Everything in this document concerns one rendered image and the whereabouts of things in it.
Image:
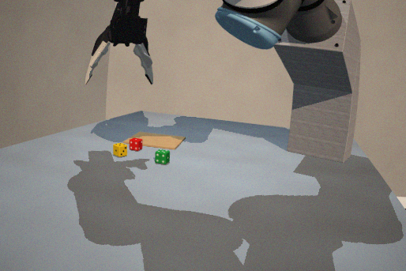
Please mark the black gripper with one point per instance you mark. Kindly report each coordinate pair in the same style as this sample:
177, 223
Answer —
126, 31

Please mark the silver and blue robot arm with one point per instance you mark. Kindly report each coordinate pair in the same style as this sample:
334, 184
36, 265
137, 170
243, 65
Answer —
261, 23

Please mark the green die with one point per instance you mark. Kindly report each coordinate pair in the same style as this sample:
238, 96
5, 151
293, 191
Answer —
162, 156

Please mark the yellow die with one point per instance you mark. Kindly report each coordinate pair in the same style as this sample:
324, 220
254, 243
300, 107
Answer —
120, 149

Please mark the red die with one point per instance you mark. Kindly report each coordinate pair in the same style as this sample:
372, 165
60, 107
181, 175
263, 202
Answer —
136, 144

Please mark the tan mat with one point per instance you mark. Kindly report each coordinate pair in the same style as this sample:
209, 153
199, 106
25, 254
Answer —
158, 140

